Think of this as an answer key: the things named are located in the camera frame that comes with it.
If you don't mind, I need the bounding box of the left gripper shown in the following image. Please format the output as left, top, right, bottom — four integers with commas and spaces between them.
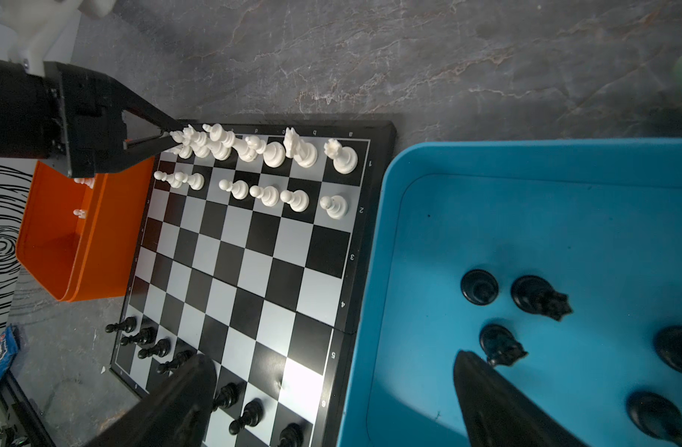
0, 60, 183, 178

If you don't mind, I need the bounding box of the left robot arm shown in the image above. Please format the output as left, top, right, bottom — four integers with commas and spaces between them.
0, 1, 183, 178

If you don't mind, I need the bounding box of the orange tray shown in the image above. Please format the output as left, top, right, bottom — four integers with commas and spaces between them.
16, 158, 157, 303

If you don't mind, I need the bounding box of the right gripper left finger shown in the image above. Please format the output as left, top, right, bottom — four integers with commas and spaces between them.
88, 354, 217, 446

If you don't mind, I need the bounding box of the chess board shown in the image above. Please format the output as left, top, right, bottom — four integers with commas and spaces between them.
111, 121, 397, 446

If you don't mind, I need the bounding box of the blue tray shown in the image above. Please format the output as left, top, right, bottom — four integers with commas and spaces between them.
338, 138, 682, 446

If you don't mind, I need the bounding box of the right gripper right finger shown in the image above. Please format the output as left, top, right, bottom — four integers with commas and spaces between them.
453, 350, 584, 446

